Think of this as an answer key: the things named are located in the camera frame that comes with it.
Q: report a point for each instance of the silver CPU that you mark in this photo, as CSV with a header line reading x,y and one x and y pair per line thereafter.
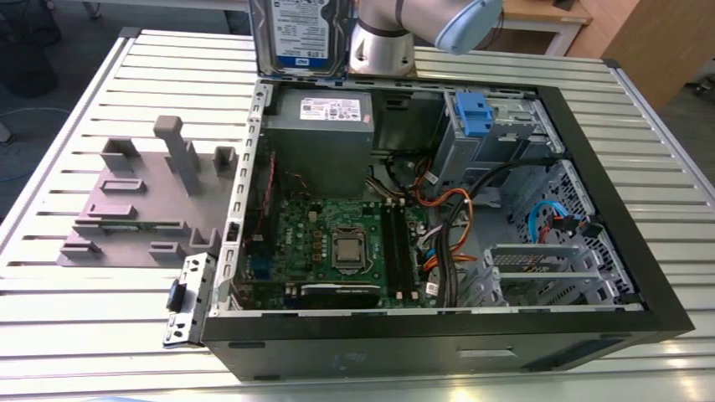
x,y
348,251

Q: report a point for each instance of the metal optical drive cage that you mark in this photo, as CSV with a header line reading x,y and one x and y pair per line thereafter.
x,y
504,142

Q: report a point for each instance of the blue drive latch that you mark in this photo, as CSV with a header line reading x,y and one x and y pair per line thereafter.
x,y
473,113

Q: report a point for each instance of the wooden desk white frame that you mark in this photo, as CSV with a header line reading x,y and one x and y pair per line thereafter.
x,y
550,12

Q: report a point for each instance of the black PC case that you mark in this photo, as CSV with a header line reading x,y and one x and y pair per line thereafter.
x,y
392,347

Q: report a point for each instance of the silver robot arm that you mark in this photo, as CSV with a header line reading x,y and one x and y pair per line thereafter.
x,y
381,50

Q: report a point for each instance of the black RAM slot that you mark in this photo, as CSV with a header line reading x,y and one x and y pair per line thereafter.
x,y
393,251

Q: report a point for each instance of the wooden cabinet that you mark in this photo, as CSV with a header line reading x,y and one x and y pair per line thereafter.
x,y
660,42

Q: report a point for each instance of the grey parts rack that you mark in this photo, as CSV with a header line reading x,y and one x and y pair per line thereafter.
x,y
151,209

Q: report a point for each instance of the black graphics card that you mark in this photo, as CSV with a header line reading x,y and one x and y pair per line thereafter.
x,y
341,292

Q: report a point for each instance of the metal disk bay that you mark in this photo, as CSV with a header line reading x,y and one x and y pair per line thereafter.
x,y
537,249

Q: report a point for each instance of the green RAM stick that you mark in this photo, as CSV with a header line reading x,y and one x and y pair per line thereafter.
x,y
139,227

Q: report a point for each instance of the hinged metal slot retainer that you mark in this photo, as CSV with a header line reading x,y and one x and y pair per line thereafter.
x,y
195,293

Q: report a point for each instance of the green motherboard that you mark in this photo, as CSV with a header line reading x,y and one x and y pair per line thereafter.
x,y
297,268

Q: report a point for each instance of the grey power supply unit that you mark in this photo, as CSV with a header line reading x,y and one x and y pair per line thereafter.
x,y
321,159

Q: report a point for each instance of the CPU socket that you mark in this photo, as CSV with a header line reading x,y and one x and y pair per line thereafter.
x,y
350,231

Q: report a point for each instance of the hard disk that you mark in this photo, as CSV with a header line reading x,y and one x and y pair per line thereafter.
x,y
302,33

